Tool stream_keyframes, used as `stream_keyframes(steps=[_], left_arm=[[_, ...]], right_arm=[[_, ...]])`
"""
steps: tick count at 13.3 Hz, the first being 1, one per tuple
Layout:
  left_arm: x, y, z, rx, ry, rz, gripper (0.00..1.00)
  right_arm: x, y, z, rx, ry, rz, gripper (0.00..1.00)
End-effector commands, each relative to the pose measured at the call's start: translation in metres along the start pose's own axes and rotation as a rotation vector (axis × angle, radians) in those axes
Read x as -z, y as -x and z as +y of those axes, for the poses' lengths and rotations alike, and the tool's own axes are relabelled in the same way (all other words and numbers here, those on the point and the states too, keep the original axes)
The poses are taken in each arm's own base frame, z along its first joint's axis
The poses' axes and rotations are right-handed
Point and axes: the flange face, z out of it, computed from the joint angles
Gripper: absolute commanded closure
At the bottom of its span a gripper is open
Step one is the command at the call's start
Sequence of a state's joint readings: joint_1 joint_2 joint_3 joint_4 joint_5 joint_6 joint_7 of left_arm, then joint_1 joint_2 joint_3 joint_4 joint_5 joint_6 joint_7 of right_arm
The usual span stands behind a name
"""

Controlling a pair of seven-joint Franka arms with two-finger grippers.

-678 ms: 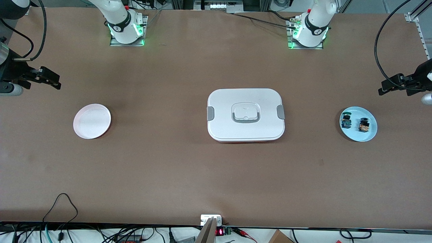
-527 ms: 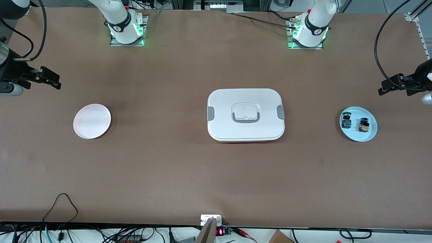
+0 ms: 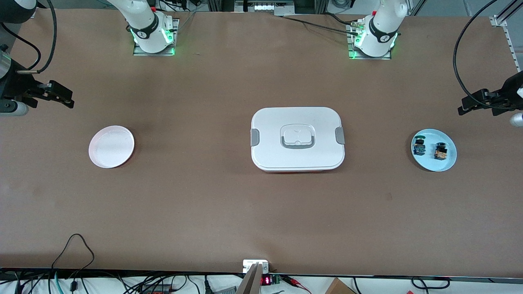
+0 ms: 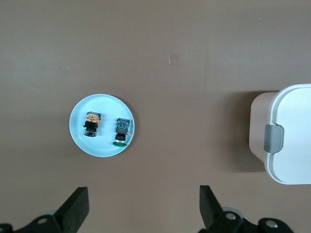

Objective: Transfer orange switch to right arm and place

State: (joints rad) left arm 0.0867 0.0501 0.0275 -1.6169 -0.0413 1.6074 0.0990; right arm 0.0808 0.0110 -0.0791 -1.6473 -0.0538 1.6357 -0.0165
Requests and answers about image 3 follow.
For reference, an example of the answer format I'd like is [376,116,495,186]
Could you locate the light blue round plate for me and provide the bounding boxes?
[411,129,457,172]

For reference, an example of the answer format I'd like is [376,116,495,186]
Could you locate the pink round plate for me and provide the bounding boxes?
[88,125,135,169]

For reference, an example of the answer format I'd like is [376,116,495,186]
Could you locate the white lidded lunch box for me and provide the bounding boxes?
[250,107,346,173]

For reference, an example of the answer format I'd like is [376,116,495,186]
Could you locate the brown cardboard box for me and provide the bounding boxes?
[325,278,357,294]

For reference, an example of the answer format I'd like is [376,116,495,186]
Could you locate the red clip test leads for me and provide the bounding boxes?
[281,275,312,294]

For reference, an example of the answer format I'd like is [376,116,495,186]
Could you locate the small white box device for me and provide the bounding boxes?
[243,260,269,273]

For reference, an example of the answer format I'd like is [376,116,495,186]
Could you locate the grey angled metal bar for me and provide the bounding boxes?
[236,263,262,294]

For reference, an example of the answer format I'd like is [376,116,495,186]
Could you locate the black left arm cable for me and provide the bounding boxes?
[452,0,523,110]

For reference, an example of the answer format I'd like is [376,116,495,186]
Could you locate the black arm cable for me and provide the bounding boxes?
[0,0,57,75]
[452,0,523,110]

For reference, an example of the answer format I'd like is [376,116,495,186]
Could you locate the perforated aluminium rail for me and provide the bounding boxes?
[489,0,523,79]

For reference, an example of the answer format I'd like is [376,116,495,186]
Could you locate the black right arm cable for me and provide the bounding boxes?
[0,0,57,75]

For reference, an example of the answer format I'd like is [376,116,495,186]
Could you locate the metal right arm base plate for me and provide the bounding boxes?
[133,18,179,56]

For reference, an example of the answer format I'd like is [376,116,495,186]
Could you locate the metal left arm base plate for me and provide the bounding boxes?
[347,22,392,60]

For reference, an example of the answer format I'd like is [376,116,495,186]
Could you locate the thin black looped cable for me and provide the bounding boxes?
[51,234,95,270]

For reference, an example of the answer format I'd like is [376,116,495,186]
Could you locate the black cable to base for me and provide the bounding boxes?
[281,13,361,36]

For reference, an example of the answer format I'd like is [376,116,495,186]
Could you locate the black coiled cable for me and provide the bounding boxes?
[411,276,451,290]

